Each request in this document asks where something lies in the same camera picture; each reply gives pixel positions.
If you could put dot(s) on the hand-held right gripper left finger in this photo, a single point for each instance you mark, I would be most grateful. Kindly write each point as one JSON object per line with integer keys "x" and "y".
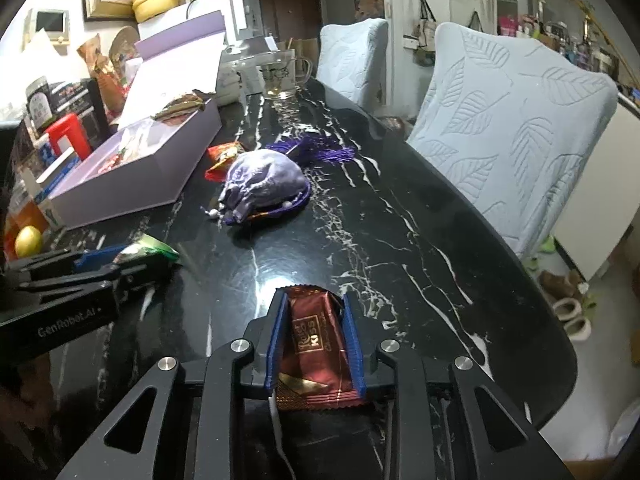
{"x": 277, "y": 340}

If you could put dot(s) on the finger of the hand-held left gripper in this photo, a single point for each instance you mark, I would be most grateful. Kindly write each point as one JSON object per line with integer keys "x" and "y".
{"x": 135, "y": 272}
{"x": 97, "y": 257}

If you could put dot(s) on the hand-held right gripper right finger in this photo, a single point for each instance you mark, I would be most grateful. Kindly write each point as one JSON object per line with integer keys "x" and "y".
{"x": 354, "y": 345}

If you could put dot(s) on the green snack packet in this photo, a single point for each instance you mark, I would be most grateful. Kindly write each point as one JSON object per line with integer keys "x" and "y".
{"x": 150, "y": 246}

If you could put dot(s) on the dark red snack packet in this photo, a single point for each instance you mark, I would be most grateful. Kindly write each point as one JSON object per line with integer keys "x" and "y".
{"x": 310, "y": 340}

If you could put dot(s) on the lavender gift box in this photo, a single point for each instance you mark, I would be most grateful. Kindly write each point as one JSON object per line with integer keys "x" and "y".
{"x": 170, "y": 90}

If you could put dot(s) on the yellow lemon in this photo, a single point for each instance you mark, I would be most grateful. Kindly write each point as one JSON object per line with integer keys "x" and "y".
{"x": 27, "y": 241}

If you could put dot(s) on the red container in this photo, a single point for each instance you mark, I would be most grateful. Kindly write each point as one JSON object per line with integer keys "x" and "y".
{"x": 55, "y": 132}

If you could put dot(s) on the purple velvet pouch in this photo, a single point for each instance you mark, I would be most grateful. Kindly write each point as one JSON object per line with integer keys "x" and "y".
{"x": 265, "y": 180}

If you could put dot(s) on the black snack box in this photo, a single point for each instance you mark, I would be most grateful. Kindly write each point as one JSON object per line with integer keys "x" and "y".
{"x": 75, "y": 97}

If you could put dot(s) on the brown snack packet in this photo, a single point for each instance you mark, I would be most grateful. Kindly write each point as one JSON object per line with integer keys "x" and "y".
{"x": 182, "y": 105}

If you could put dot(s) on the colourful snack bag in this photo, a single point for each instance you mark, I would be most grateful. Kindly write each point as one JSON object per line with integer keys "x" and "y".
{"x": 100, "y": 75}

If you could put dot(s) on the purple tassel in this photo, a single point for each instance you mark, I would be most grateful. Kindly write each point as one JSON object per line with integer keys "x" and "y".
{"x": 325, "y": 152}

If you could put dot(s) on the white appliance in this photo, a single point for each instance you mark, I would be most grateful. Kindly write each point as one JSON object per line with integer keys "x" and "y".
{"x": 230, "y": 85}

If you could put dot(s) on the white slipper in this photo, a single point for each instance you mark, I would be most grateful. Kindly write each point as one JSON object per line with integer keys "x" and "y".
{"x": 580, "y": 327}
{"x": 567, "y": 309}

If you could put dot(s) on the woven straw mat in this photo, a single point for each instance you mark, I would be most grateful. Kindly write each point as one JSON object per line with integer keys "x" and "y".
{"x": 122, "y": 40}

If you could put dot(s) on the glass mug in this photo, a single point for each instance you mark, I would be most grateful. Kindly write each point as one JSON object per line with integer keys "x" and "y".
{"x": 280, "y": 80}

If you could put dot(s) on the light blue covered chair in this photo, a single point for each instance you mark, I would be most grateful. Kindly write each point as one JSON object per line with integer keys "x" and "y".
{"x": 500, "y": 135}
{"x": 350, "y": 65}

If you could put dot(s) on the white refrigerator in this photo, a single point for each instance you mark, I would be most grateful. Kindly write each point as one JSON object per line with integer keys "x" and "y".
{"x": 235, "y": 10}

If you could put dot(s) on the brown paper bag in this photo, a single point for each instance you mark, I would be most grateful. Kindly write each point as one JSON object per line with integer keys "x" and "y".
{"x": 307, "y": 50}

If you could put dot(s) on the white panel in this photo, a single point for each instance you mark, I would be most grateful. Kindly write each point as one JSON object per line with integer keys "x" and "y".
{"x": 600, "y": 185}

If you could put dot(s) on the dark wooden door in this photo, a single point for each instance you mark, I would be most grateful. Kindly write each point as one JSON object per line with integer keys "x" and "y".
{"x": 290, "y": 5}

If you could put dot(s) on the white cabinet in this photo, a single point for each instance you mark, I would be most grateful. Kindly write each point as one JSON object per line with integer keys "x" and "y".
{"x": 400, "y": 10}

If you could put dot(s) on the row of bottles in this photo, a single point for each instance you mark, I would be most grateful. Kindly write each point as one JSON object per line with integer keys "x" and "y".
{"x": 550, "y": 30}

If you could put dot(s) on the white wall intercom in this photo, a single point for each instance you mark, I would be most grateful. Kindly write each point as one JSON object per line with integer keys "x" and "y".
{"x": 50, "y": 21}

